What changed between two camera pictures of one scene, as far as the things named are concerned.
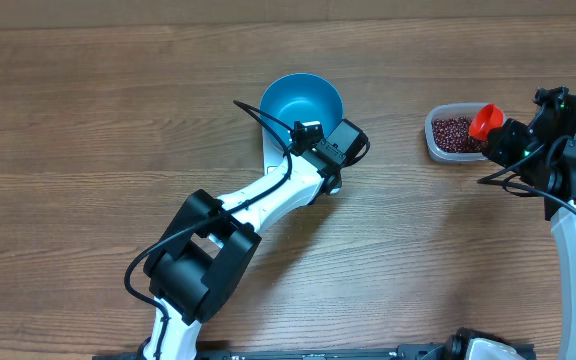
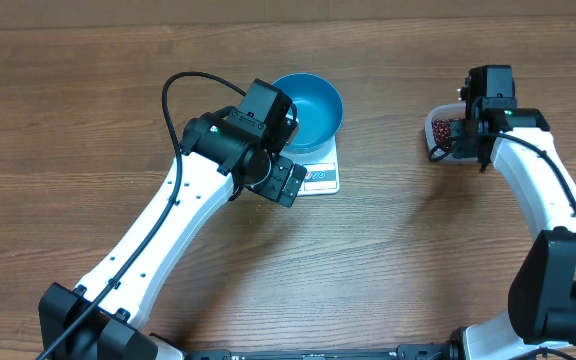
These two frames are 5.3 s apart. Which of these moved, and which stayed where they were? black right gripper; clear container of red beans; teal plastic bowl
Moved: black right gripper
Stayed: teal plastic bowl; clear container of red beans
